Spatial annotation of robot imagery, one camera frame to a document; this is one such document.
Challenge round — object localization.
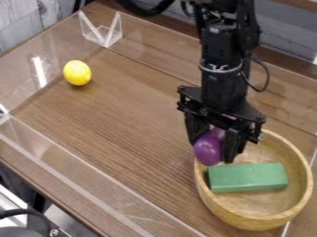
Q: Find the clear acrylic tray wall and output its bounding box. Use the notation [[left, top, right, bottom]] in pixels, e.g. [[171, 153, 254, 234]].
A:
[[0, 112, 206, 237]]

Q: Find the clear acrylic corner bracket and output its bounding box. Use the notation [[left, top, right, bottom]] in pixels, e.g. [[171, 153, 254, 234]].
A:
[[77, 10, 123, 48]]

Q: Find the black cable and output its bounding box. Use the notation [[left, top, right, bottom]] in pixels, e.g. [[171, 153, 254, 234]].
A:
[[116, 0, 176, 18]]

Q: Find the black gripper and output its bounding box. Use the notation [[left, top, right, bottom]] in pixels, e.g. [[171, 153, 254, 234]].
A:
[[176, 54, 270, 163]]

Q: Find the brown wooden bowl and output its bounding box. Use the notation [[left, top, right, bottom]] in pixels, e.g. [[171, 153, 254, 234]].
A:
[[193, 130, 313, 232]]

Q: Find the purple toy eggplant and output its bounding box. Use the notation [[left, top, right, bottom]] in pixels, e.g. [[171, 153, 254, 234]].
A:
[[192, 128, 224, 166]]

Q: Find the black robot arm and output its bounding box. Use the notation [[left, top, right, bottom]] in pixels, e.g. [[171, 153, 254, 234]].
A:
[[176, 0, 266, 166]]

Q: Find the green rectangular block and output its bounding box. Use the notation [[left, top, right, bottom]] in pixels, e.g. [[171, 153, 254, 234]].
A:
[[207, 163, 288, 193]]

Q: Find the black metal bracket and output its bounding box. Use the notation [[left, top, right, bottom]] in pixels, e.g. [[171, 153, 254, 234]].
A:
[[26, 216, 72, 237]]

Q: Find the yellow toy lemon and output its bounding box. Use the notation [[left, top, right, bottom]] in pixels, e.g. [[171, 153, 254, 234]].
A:
[[62, 60, 92, 86]]

